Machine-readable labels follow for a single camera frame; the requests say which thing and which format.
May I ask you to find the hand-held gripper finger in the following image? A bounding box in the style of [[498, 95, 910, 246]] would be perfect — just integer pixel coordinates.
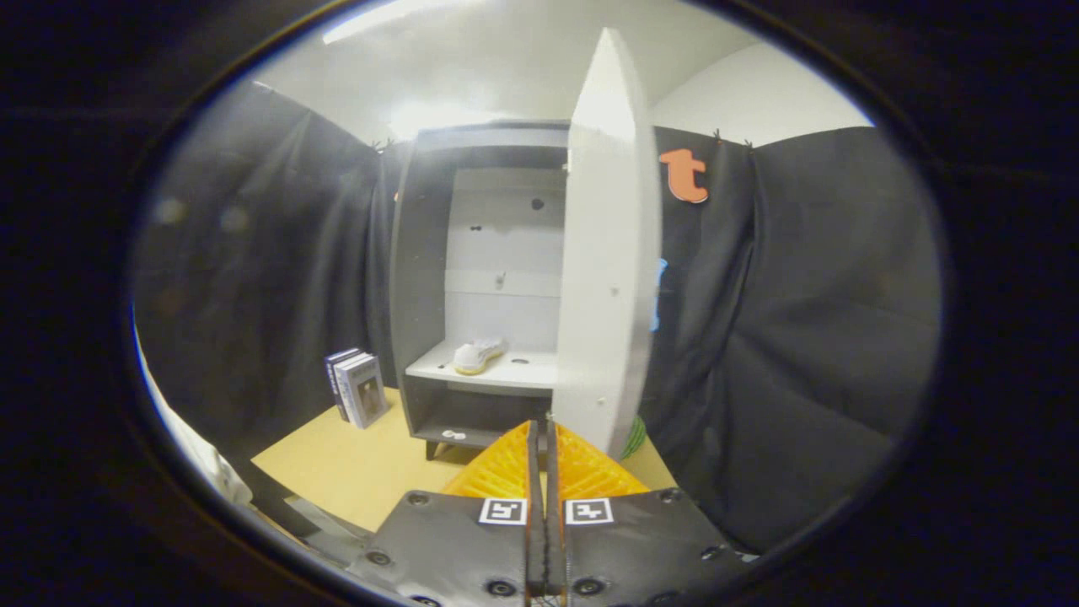
[[348, 419, 546, 607], [546, 419, 760, 607]]

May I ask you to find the white shoe cabinet door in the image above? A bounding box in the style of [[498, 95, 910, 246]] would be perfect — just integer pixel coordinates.
[[552, 28, 663, 460]]

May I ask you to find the black backdrop cloth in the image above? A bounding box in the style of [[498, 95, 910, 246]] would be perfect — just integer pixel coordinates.
[[131, 80, 943, 553]]

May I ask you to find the white canvas shoe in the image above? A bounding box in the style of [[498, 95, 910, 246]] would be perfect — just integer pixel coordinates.
[[453, 337, 508, 376]]

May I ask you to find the white boxed book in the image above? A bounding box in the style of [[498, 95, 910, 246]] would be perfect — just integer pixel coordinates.
[[335, 354, 389, 429], [325, 347, 363, 421]]

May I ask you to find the ceiling light strip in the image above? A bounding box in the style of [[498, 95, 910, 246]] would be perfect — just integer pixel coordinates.
[[323, 0, 486, 45]]

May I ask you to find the grey shoe cabinet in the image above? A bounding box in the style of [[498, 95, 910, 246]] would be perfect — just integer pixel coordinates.
[[389, 122, 574, 460]]

